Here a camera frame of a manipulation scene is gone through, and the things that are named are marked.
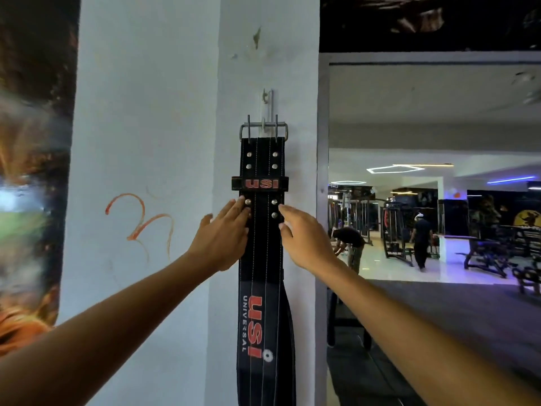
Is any white wall hooks rail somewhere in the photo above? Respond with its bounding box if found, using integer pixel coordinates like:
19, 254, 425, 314
260, 88, 276, 131

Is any black USI belt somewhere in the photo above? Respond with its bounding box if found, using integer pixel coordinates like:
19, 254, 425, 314
230, 114, 296, 406

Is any person's left hand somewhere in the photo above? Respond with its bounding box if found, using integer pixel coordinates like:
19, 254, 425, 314
185, 196, 252, 273

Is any large orange figure poster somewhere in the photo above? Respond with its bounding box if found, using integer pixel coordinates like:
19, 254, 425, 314
0, 0, 81, 358

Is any person's right forearm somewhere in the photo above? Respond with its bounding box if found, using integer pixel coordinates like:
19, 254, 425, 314
319, 259, 541, 406

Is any black white-print fitness belt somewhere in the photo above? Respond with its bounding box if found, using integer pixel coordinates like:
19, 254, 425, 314
280, 282, 294, 365

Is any person's right hand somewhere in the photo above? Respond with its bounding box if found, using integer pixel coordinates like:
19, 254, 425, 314
277, 203, 341, 275

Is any person's left forearm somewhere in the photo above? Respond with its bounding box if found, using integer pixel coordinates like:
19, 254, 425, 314
0, 253, 219, 406

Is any large wall mirror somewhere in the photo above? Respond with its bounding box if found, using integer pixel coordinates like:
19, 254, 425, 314
317, 52, 541, 406

